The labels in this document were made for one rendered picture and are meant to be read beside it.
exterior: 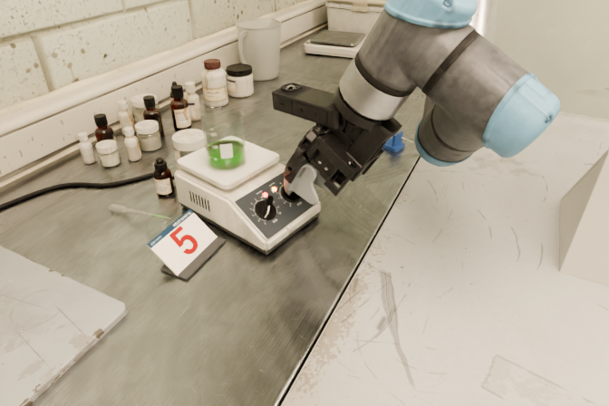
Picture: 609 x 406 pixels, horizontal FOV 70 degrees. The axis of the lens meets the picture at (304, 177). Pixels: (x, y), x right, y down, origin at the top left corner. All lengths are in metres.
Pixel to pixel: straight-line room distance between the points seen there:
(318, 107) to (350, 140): 0.06
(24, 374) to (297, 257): 0.34
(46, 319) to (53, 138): 0.45
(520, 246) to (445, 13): 0.40
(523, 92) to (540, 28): 1.57
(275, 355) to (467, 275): 0.28
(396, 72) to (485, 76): 0.08
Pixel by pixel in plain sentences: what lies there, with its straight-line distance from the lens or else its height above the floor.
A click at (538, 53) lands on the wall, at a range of 2.03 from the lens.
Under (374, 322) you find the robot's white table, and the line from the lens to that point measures 0.56.
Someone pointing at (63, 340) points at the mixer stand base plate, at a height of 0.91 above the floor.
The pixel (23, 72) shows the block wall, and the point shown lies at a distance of 0.98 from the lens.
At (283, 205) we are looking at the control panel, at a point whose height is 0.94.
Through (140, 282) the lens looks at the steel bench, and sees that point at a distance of 0.63.
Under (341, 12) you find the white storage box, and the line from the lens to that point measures 1.76.
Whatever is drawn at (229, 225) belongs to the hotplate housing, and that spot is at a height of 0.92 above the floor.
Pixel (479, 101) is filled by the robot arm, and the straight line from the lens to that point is 0.44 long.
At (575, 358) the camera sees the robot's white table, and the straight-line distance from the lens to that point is 0.60.
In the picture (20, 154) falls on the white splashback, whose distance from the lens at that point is 0.95.
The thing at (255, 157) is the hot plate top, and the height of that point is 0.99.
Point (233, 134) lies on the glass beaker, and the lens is 0.64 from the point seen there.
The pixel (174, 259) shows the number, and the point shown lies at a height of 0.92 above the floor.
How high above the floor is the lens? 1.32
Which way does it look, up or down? 31 degrees down
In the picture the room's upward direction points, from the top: straight up
